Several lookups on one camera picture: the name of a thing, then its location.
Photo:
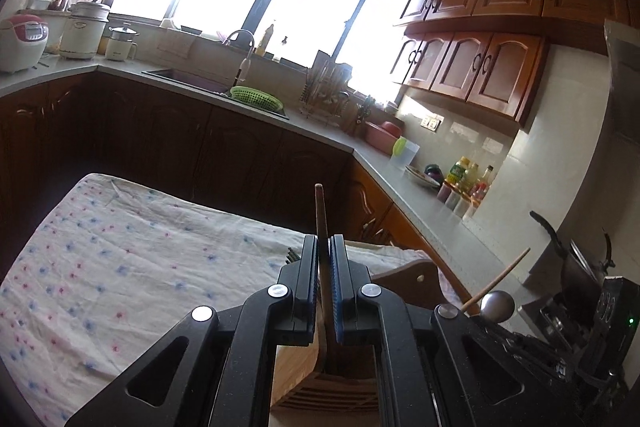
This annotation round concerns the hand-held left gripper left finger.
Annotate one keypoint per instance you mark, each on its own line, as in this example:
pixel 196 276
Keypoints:
pixel 312 279

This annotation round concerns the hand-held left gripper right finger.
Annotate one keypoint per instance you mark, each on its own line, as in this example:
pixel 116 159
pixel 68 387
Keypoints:
pixel 337 292

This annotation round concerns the wooden utensil holder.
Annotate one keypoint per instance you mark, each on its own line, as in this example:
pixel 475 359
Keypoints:
pixel 300 367

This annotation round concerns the metal spoon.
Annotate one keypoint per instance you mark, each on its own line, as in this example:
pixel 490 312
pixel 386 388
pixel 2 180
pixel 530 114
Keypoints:
pixel 497 306

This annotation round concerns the metal fork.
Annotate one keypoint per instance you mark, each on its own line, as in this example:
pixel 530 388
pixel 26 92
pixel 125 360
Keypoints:
pixel 292 256

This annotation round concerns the wooden chair back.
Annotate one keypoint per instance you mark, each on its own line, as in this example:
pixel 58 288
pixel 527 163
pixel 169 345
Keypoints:
pixel 405 279

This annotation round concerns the black wok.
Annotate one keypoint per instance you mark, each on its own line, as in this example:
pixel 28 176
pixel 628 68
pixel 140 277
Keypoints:
pixel 580 267

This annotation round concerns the grey kitchen countertop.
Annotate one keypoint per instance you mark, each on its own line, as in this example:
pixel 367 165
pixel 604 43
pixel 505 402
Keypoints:
pixel 380 167

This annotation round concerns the red seasoning jar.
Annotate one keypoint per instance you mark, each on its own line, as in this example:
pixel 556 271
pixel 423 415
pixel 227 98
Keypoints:
pixel 444 193

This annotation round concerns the white seasoning jar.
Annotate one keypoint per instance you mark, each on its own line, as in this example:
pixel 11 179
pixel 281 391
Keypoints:
pixel 453 201
pixel 462 207

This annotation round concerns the dark round object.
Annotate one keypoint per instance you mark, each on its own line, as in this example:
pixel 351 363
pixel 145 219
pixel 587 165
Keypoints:
pixel 433 171

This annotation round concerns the pink plastic basin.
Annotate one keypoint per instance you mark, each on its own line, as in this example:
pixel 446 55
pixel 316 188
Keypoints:
pixel 382 137

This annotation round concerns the red sauce bottle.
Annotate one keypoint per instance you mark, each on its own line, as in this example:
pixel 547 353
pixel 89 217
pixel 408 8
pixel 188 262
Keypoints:
pixel 485 184

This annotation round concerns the dish rack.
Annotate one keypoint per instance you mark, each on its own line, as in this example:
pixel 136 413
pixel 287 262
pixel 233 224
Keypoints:
pixel 325 92

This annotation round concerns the floral tablecloth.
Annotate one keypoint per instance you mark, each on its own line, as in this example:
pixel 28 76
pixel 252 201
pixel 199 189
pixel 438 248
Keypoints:
pixel 125 267

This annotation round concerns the green plastic basket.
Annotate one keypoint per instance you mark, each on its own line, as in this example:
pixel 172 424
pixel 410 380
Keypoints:
pixel 255 96

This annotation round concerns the metal faucet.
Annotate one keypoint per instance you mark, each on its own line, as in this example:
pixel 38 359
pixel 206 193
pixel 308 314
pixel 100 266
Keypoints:
pixel 245 67

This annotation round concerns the small dark pump bottle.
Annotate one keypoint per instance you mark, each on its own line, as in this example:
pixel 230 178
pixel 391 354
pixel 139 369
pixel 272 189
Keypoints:
pixel 286 49

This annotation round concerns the kitchen sink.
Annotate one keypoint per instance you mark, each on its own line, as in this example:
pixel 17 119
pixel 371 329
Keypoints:
pixel 190 79

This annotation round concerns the yellow dish soap bottle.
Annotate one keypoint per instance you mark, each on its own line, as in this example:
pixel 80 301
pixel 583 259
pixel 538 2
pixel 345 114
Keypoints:
pixel 266 42

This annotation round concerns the range hood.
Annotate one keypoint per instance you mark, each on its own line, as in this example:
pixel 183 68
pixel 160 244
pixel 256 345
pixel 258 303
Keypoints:
pixel 625 82

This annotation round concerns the white dishcloth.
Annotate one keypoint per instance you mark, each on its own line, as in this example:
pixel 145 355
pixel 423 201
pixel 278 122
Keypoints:
pixel 175 44

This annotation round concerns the small white electric pot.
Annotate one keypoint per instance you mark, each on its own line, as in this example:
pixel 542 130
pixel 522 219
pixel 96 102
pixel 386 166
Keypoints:
pixel 121 47

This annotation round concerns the large white cooker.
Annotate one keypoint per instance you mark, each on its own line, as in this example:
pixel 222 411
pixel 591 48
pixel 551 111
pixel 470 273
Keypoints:
pixel 82 32

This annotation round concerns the red and white rice cooker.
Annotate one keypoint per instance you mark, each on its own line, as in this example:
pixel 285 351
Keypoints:
pixel 22 42

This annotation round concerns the wall socket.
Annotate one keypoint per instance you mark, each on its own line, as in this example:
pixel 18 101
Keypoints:
pixel 431 123

